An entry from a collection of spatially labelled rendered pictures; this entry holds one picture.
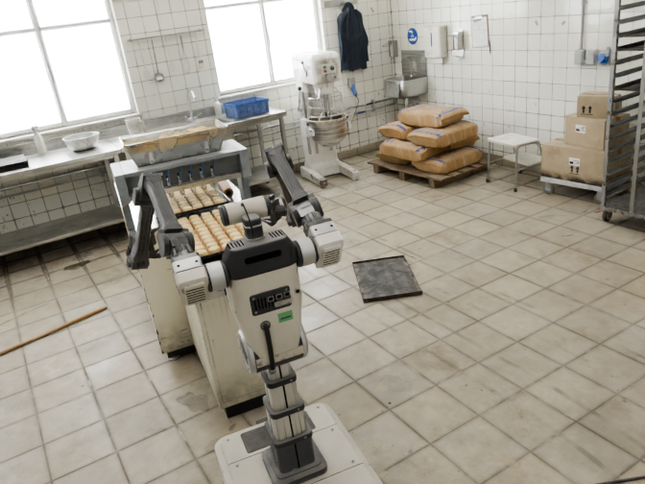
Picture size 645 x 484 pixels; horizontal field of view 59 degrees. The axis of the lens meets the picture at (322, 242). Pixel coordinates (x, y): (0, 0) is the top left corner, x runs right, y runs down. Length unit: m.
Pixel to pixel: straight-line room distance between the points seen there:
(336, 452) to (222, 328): 0.81
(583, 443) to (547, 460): 0.20
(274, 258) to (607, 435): 1.75
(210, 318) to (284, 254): 0.99
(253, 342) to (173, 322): 1.61
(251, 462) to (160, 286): 1.33
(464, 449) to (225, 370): 1.16
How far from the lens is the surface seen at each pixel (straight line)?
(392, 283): 4.04
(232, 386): 2.95
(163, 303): 3.43
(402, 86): 7.09
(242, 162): 3.26
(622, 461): 2.81
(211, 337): 2.78
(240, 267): 1.79
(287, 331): 1.93
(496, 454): 2.74
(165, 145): 3.21
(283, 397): 2.11
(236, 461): 2.45
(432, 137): 5.89
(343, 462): 2.35
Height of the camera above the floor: 1.88
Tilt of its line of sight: 23 degrees down
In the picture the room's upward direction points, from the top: 7 degrees counter-clockwise
